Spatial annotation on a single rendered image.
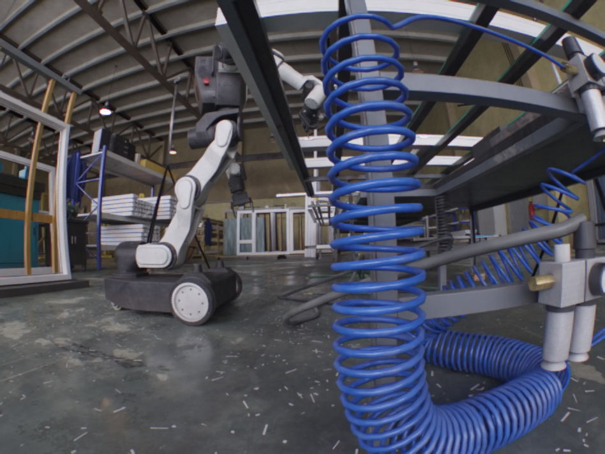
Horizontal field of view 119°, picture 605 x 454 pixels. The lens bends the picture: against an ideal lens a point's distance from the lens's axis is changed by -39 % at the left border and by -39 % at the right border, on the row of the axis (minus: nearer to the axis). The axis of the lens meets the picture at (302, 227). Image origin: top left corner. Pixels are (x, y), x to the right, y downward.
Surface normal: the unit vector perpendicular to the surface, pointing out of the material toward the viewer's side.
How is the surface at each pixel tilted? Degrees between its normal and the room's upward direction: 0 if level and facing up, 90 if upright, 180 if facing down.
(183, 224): 115
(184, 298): 90
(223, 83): 100
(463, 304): 90
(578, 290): 90
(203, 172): 90
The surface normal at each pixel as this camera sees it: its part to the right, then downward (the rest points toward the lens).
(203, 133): 0.04, 0.33
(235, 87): 0.36, 0.09
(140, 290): 0.00, -0.07
